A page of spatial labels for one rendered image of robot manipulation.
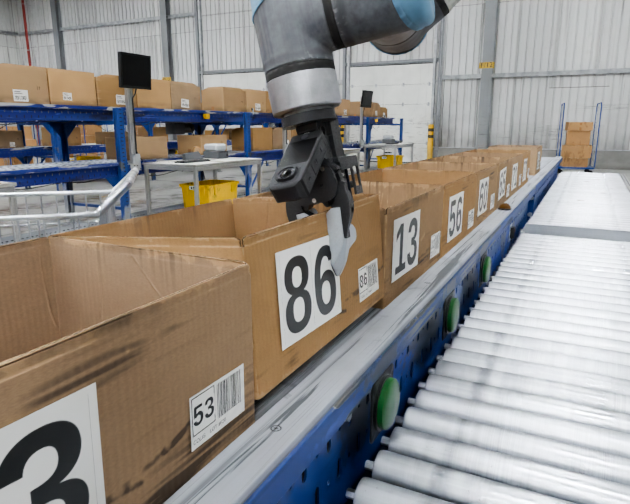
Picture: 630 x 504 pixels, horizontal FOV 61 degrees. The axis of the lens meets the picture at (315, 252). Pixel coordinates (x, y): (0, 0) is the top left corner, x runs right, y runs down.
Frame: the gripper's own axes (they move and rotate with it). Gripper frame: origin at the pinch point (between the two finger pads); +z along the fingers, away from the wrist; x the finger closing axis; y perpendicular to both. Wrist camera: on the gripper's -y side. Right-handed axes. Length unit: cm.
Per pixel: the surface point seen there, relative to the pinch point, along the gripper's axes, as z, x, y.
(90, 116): -123, 430, 352
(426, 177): -6, 13, 98
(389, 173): -9, 24, 98
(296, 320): 3.7, 0.1, -10.6
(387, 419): 21.2, -3.9, 0.1
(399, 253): 3.8, -0.1, 26.5
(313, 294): 1.9, -0.1, -5.9
